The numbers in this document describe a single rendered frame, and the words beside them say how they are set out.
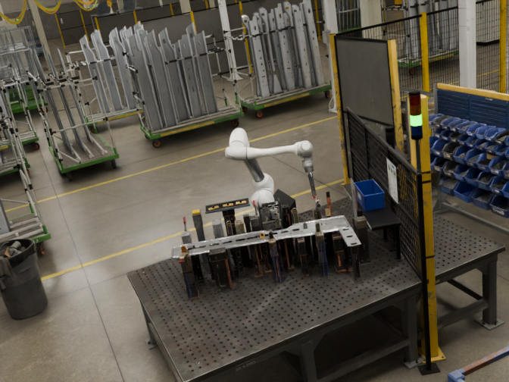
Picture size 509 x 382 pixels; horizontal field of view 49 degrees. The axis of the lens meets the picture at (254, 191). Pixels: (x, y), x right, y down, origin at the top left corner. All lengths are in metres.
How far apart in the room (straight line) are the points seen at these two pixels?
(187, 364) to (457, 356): 2.06
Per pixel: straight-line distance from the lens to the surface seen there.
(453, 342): 4.77
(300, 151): 4.33
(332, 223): 4.39
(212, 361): 3.66
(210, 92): 11.39
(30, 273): 6.06
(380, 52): 6.31
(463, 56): 8.35
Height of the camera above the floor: 2.93
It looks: 22 degrees down
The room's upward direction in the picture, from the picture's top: 10 degrees counter-clockwise
